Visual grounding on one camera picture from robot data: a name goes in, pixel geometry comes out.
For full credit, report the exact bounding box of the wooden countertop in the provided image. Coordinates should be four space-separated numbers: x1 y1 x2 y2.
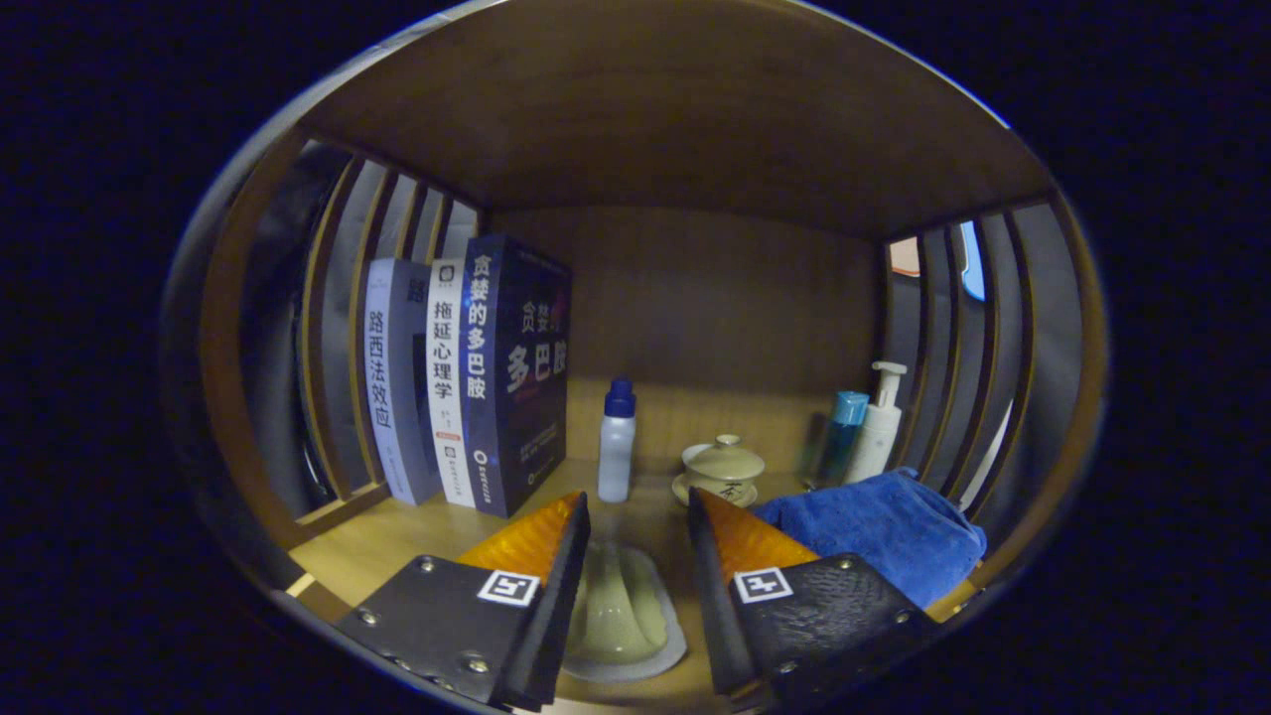
288 457 979 714

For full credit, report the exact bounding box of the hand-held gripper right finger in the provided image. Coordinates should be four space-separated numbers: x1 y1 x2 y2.
687 487 939 708

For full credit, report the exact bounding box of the light blue book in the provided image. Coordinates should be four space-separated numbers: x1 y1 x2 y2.
362 258 443 505

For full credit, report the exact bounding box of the white book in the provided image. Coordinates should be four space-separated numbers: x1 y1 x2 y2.
425 258 478 508

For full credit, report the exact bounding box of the blue folded towel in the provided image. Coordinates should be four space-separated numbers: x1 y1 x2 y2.
750 468 988 609

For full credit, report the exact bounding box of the dark navy book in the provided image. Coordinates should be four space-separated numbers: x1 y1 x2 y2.
459 234 572 519

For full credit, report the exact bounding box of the beige lidded teacup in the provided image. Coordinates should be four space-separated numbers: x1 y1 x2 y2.
671 434 767 508

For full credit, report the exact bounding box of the wooden cabinet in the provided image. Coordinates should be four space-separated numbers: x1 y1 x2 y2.
164 0 1108 696

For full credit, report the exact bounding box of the white pump bottle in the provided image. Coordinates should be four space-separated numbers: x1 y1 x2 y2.
844 361 909 485

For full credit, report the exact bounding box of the teal bottle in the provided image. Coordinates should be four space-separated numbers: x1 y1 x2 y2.
816 390 871 488

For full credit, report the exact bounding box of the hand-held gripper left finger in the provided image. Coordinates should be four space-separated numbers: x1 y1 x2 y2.
336 491 593 712

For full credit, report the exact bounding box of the small white bottle blue cap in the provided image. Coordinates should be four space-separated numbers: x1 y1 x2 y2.
598 378 637 503

